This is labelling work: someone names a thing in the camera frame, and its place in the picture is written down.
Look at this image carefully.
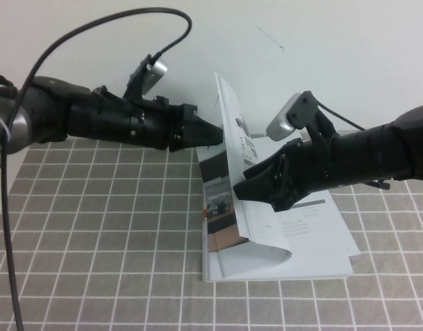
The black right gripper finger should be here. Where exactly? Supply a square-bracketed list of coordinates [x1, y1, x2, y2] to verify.
[232, 175, 285, 205]
[243, 139, 302, 181]

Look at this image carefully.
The white zip tie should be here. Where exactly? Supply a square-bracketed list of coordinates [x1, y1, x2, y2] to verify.
[0, 115, 12, 141]

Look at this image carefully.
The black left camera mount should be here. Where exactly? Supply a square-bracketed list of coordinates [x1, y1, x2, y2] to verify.
[123, 54, 158, 105]

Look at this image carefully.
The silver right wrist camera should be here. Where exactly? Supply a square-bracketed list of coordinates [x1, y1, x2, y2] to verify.
[265, 92, 304, 141]

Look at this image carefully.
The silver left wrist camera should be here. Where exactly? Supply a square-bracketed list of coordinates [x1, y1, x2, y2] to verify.
[143, 59, 169, 94]

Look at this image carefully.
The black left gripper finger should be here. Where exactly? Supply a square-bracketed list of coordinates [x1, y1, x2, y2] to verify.
[169, 129, 223, 153]
[192, 115, 225, 139]

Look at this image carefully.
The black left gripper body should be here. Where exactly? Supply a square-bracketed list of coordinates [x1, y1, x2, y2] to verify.
[67, 86, 199, 153]

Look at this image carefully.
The black left camera cable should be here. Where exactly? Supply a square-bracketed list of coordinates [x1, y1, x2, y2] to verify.
[0, 8, 194, 331]

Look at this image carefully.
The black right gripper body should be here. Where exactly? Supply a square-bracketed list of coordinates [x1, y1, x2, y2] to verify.
[271, 137, 340, 213]

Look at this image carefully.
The black right camera cable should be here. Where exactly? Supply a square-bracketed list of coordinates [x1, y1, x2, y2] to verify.
[316, 103, 364, 132]

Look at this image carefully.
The black camera cable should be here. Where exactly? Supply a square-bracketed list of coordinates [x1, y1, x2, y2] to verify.
[316, 103, 364, 132]
[0, 8, 194, 331]

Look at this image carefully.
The white AgileX brochure book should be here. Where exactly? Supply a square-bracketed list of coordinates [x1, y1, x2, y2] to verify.
[197, 71, 361, 283]

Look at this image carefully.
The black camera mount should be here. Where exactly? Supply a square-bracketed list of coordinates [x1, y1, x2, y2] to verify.
[288, 90, 337, 146]
[123, 54, 158, 105]

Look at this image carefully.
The grey checked tablecloth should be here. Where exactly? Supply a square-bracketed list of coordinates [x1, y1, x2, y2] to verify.
[0, 130, 423, 331]

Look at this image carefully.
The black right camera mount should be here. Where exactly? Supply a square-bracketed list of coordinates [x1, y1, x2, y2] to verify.
[288, 90, 337, 146]

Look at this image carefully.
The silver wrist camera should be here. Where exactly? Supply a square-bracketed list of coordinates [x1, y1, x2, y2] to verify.
[143, 59, 169, 94]
[265, 92, 304, 141]

